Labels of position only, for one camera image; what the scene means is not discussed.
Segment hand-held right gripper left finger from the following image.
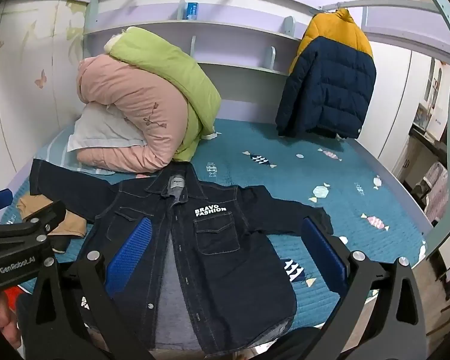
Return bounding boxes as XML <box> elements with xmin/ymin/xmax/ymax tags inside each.
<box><xmin>24</xmin><ymin>217</ymin><xmax>152</xmax><ymax>360</ymax></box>

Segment yellow navy puffer jacket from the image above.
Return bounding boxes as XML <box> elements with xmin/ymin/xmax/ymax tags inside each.
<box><xmin>275</xmin><ymin>8</ymin><xmax>377</xmax><ymax>140</ymax></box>

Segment white wall shelf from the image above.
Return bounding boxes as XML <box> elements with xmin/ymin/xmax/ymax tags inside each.
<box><xmin>83</xmin><ymin>15</ymin><xmax>304</xmax><ymax>76</ymax></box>

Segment white pillow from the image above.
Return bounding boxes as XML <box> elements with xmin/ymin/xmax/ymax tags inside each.
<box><xmin>67</xmin><ymin>103</ymin><xmax>148</xmax><ymax>153</ymax></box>

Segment person's left hand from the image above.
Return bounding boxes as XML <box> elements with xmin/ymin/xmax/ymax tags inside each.
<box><xmin>0</xmin><ymin>293</ymin><xmax>23</xmax><ymax>350</ymax></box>

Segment grey bunk rail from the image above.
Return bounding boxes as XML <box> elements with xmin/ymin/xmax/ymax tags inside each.
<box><xmin>320</xmin><ymin>0</ymin><xmax>441</xmax><ymax>19</ymax></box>

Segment green quilt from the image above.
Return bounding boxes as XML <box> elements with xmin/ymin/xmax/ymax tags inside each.
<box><xmin>104</xmin><ymin>26</ymin><xmax>222</xmax><ymax>162</ymax></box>

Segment dark denim jacket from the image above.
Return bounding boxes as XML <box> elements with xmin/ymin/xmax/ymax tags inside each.
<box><xmin>29</xmin><ymin>159</ymin><xmax>334</xmax><ymax>346</ymax></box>

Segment pink quilt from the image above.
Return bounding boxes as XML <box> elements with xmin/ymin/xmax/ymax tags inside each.
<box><xmin>76</xmin><ymin>58</ymin><xmax>190</xmax><ymax>175</ymax></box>

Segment patterned fabric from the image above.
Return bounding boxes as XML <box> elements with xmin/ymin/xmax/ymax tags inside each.
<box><xmin>423</xmin><ymin>160</ymin><xmax>450</xmax><ymax>223</ymax></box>

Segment teal candy print bed cover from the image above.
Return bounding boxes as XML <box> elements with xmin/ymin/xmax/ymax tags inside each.
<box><xmin>0</xmin><ymin>118</ymin><xmax>427</xmax><ymax>343</ymax></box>

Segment white wardrobe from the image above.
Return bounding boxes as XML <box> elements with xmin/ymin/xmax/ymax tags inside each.
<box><xmin>360</xmin><ymin>32</ymin><xmax>413</xmax><ymax>160</ymax></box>

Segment tan pants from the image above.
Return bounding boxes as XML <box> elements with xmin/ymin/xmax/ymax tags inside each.
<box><xmin>17</xmin><ymin>194</ymin><xmax>87</xmax><ymax>239</ymax></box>

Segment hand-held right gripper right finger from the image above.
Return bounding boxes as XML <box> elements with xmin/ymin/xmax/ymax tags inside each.
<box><xmin>301</xmin><ymin>217</ymin><xmax>427</xmax><ymax>360</ymax></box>

